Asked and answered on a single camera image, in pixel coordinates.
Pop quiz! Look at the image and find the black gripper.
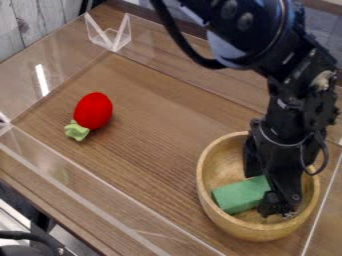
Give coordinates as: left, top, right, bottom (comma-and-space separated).
243, 119, 329, 218

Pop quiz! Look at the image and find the green rectangular block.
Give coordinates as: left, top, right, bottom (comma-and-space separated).
211, 175, 271, 215

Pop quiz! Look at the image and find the brown wooden bowl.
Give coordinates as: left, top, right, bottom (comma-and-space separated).
196, 131, 321, 242

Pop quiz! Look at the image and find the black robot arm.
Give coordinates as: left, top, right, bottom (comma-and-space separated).
150, 0, 339, 217

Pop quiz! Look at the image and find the red plush strawberry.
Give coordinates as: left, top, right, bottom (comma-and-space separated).
64, 92, 114, 142

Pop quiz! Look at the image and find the clear acrylic tray wall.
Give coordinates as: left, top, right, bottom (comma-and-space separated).
0, 113, 224, 256

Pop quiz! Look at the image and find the black metal bracket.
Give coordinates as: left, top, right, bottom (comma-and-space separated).
29, 223, 79, 256

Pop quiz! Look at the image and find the clear acrylic corner bracket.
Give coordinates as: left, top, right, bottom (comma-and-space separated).
84, 13, 132, 53

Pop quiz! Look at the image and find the black cable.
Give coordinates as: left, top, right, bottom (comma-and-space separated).
0, 229, 59, 256

